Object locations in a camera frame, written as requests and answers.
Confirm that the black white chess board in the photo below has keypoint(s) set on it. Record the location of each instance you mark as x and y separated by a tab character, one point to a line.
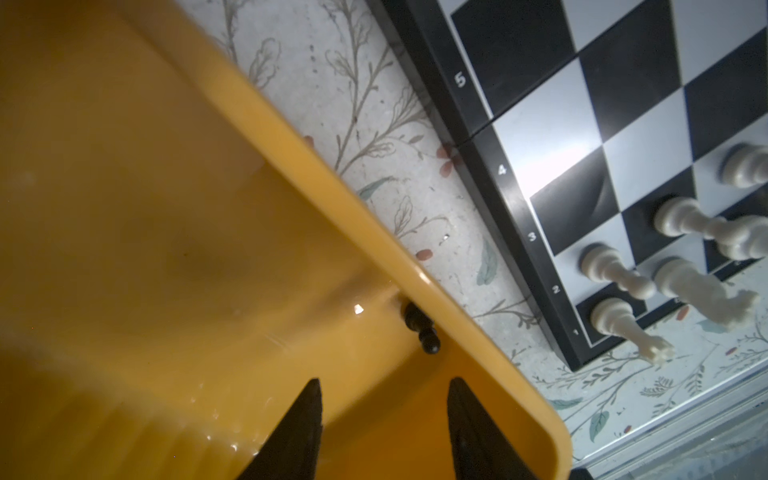
616	150

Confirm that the yellow plastic tray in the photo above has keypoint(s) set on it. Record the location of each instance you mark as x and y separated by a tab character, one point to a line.
177	263

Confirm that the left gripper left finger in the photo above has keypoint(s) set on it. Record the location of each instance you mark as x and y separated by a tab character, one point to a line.
291	451

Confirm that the black chess pawn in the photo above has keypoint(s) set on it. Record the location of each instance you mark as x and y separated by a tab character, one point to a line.
417	321

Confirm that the aluminium front rail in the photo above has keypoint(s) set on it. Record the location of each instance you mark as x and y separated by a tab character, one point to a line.
720	435

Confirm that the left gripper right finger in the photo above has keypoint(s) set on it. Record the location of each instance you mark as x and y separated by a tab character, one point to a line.
479	448

